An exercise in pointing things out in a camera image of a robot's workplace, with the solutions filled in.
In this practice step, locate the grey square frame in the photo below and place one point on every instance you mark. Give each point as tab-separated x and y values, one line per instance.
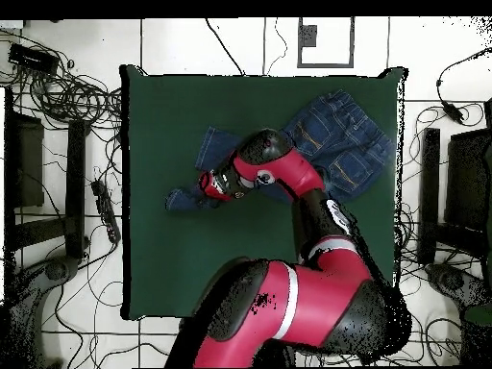
326	65

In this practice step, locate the small dark grey square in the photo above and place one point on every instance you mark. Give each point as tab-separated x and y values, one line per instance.
308	36

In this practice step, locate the black stand bar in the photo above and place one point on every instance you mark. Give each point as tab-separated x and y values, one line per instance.
429	184
75	184

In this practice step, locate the dark grey stand foot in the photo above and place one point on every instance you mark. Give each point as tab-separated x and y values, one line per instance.
449	278
55	271

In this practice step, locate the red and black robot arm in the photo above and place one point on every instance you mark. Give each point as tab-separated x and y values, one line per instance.
307	300

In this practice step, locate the black power adapter box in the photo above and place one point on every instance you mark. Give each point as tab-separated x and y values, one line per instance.
32	57

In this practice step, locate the dark green table cloth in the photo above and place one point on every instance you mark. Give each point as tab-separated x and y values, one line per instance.
173	115

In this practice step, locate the dark green fabric piece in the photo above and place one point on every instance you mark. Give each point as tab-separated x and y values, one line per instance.
478	315

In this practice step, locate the black power strip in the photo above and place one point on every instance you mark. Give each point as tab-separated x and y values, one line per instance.
105	209

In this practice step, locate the blue denim jeans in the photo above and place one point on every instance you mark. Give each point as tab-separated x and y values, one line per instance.
346	142

